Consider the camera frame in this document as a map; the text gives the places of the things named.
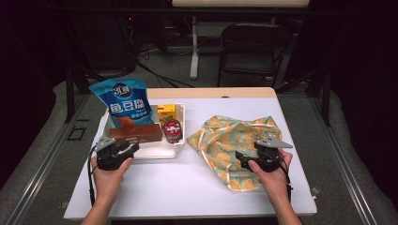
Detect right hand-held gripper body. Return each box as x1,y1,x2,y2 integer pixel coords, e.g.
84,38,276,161
250,135,294,173

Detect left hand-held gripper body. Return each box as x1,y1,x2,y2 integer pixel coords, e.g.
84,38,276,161
94,136,132,172

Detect brown rectangular box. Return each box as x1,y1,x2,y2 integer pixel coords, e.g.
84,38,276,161
108,123,163,145

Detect white plastic bin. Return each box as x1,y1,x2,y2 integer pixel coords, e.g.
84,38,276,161
98,102,186,160

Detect lemon print fabric bag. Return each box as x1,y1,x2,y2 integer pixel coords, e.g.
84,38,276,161
186,114,283,192

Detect red round can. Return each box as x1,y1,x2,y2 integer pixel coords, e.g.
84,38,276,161
162,119,183,144

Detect blue snack packet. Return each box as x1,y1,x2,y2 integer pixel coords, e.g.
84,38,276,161
88,78,155,128

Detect yellow drink carton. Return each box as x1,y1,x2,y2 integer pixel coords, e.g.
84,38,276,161
157,103,176,126

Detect person's left hand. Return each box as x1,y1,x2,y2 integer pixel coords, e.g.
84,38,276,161
90,156,134,202

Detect person's right hand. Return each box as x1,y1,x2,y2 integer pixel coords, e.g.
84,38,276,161
248,148,294,202

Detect black metal stand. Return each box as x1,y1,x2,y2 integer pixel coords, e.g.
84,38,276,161
64,65,123,125
275,67,332,128

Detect black equipment cabinet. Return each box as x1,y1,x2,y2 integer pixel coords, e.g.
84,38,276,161
69,12,137,74

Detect black folding chair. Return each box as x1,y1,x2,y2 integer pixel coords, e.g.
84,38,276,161
217,22,294,88

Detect white desk leg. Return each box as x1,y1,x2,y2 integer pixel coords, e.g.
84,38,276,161
190,15,200,80

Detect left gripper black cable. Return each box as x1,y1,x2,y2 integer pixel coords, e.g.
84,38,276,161
87,144,99,207

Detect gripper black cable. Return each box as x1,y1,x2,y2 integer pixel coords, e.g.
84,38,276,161
87,144,99,207
280,156,294,204

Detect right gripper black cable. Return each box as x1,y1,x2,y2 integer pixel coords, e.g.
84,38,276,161
280,156,294,204

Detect aluminium floor rail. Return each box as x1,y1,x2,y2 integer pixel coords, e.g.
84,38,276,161
308,97,379,225
6,93,92,225

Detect black floor cables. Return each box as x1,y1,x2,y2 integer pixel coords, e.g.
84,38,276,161
135,43,195,88

